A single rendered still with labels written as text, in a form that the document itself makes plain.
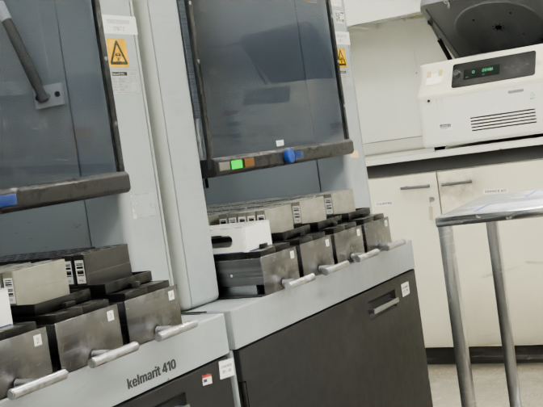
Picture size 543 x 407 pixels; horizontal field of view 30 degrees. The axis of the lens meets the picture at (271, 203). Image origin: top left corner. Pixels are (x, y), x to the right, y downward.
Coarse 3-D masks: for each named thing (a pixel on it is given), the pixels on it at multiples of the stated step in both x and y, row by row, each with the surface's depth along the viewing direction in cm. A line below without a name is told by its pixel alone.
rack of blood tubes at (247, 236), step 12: (216, 228) 193; (228, 228) 189; (240, 228) 188; (252, 228) 190; (264, 228) 194; (240, 240) 188; (252, 240) 190; (264, 240) 193; (216, 252) 191; (228, 252) 190
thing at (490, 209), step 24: (528, 192) 229; (456, 216) 198; (480, 216) 196; (504, 216) 194; (528, 216) 192; (456, 264) 200; (456, 288) 200; (504, 288) 238; (456, 312) 200; (504, 312) 239; (456, 336) 201; (504, 336) 239; (456, 360) 201; (504, 360) 240
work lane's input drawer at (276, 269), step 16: (224, 256) 189; (240, 256) 188; (256, 256) 186; (272, 256) 188; (288, 256) 193; (224, 272) 189; (240, 272) 187; (256, 272) 185; (272, 272) 188; (288, 272) 193; (272, 288) 187; (288, 288) 184
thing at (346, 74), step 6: (330, 0) 241; (336, 0) 244; (336, 12) 243; (342, 12) 246; (336, 18) 243; (342, 18) 245; (342, 48) 244; (342, 54) 243; (342, 60) 243; (342, 66) 243; (342, 72) 242; (348, 72) 246; (342, 78) 242; (348, 78) 245; (348, 84) 245; (354, 150) 244; (354, 156) 244
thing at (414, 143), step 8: (416, 136) 484; (368, 144) 495; (376, 144) 493; (384, 144) 491; (392, 144) 489; (400, 144) 487; (408, 144) 485; (416, 144) 483; (368, 152) 496; (376, 152) 494; (384, 152) 492; (392, 152) 489
